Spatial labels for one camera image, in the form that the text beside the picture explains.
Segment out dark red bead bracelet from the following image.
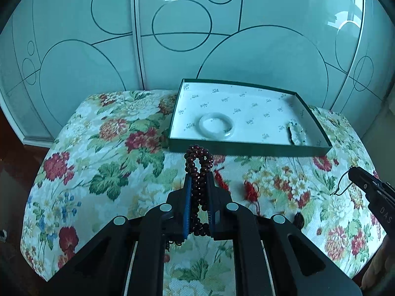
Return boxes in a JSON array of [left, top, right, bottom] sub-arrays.
[[165, 144, 215, 252]]

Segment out red knot cord charm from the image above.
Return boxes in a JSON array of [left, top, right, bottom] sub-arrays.
[[244, 180, 260, 216]]

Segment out white jade bangle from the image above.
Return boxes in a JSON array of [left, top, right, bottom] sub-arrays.
[[198, 112, 235, 140]]

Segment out white jade bead necklace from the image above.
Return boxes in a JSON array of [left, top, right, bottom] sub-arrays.
[[286, 121, 309, 147]]

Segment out red knot cord gold pendant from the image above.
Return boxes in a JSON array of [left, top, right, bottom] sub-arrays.
[[214, 168, 229, 191]]

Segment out green jewelry box tray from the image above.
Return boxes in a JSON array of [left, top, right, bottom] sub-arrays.
[[169, 79, 332, 157]]

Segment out person right hand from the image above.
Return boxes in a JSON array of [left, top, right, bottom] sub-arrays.
[[361, 240, 394, 290]]

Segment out glass sliding wardrobe doors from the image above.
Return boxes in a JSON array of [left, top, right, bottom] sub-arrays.
[[1, 0, 394, 146]]

